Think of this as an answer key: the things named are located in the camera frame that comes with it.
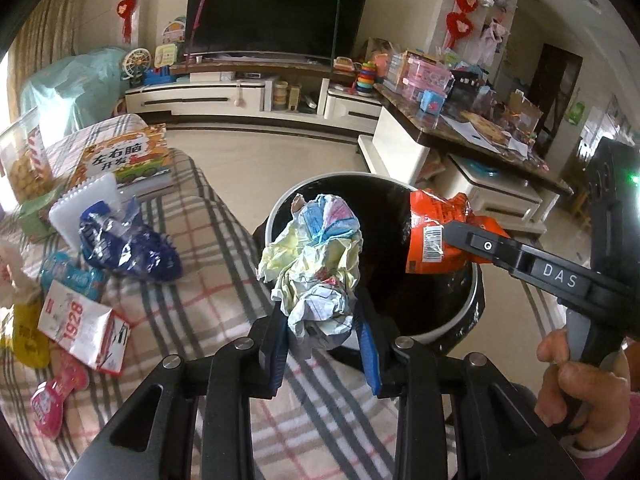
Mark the plaid blanket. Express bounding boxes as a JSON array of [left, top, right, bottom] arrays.
[[0, 112, 461, 480]]

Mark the red hanging decoration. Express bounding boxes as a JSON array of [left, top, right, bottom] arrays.
[[116, 0, 143, 44], [446, 0, 482, 49]]

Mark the black flat television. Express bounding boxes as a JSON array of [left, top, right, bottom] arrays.
[[185, 0, 372, 61]]

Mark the green box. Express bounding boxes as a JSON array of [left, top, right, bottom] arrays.
[[17, 185, 66, 243]]

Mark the person's right hand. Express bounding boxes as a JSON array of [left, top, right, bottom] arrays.
[[534, 329, 632, 452]]

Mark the yellow packet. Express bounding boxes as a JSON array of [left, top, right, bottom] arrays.
[[0, 302, 51, 368]]

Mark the thick grey book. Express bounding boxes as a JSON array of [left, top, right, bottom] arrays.
[[116, 167, 174, 197]]

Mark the orange snack packet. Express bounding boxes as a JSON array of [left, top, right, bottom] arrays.
[[405, 189, 511, 275]]

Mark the orange picture book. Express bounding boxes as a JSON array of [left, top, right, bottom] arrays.
[[67, 122, 173, 192]]

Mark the white low television cabinet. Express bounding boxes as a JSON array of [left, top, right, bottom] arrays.
[[124, 57, 383, 136]]

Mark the brown-topped coffee table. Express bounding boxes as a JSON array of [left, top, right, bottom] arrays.
[[357, 82, 576, 241]]

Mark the pink toy box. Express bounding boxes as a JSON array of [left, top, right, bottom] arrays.
[[400, 52, 453, 102]]

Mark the light blue wipes packet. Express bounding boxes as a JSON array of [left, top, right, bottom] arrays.
[[40, 250, 106, 302]]

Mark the small blue box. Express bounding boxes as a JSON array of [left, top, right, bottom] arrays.
[[419, 91, 446, 117]]

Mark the black bin with white rim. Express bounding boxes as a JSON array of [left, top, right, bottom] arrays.
[[252, 172, 486, 376]]

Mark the pink packet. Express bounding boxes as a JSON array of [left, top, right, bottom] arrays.
[[30, 355, 91, 441]]

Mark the person's right forearm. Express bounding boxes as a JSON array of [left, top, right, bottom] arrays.
[[570, 430, 640, 480]]

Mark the dark wooden door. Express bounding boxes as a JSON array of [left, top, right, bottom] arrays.
[[527, 42, 584, 132]]

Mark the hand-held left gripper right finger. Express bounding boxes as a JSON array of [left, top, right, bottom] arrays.
[[350, 290, 586, 480]]

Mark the white ridged plastic tray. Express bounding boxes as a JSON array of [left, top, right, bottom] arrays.
[[48, 174, 123, 251]]

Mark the white and red carton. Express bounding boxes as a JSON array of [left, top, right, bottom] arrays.
[[37, 280, 131, 376]]

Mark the crumpled blue wrapper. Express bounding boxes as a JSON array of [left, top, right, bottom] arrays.
[[79, 197, 182, 281]]

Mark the colourful stacking rings toy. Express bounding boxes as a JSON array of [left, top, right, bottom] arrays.
[[356, 61, 379, 97]]

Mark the clear cookie jar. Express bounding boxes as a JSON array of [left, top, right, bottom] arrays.
[[0, 107, 54, 206]]

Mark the colourful paper ball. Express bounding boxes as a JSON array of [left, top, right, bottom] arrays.
[[256, 192, 363, 361]]

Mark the beige curtain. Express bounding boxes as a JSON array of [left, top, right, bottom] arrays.
[[9, 0, 97, 111]]

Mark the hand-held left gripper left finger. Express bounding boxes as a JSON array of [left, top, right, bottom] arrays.
[[65, 305, 289, 480]]

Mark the white ferris wheel toy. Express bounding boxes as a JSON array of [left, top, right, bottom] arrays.
[[121, 48, 151, 88]]

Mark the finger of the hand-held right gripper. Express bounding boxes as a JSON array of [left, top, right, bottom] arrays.
[[444, 221, 597, 307]]

